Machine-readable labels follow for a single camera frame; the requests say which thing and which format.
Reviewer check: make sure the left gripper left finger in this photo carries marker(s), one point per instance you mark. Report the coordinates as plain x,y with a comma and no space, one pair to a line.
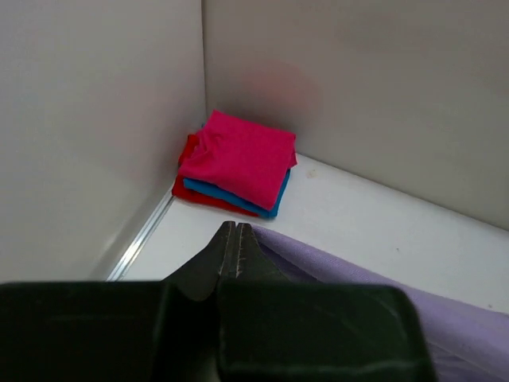
198,277

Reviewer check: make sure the purple t shirt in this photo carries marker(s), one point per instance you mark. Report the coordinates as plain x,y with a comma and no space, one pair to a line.
356,325

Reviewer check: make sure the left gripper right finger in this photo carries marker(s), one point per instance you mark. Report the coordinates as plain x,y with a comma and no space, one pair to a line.
250,262

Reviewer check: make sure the red folded t shirt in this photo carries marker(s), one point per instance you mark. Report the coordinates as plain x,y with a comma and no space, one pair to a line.
179,190

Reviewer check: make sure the blue folded t shirt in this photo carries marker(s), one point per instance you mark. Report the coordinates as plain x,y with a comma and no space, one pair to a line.
210,190

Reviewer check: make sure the pink folded t shirt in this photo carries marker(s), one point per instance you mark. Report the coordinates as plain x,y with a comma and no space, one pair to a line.
242,157

